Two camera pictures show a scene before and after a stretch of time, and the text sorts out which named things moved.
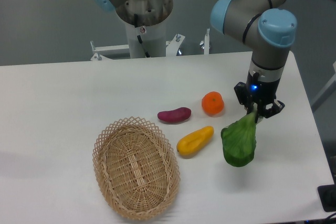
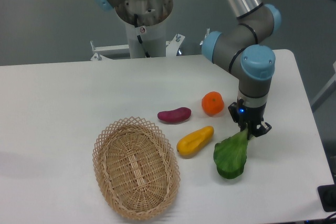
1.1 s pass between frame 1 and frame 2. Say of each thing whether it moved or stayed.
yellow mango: stayed
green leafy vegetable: moved
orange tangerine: stayed
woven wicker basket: stayed
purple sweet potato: stayed
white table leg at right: stayed
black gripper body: moved
